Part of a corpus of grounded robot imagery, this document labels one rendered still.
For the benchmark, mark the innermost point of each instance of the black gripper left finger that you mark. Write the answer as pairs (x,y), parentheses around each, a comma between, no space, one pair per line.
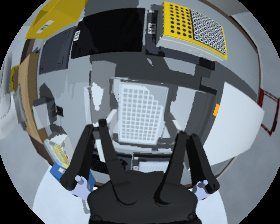
(75,178)

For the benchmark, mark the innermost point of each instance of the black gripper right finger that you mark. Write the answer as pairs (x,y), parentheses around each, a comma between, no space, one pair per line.
(203,180)

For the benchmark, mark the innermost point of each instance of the blue open-top bin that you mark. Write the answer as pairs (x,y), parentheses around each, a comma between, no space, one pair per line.
(58,171)

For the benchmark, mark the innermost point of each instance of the yellow bin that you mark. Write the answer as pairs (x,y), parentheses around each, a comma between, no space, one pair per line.
(52,18)

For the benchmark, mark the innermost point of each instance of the light grey bench mat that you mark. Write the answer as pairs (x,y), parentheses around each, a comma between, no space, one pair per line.
(240,69)

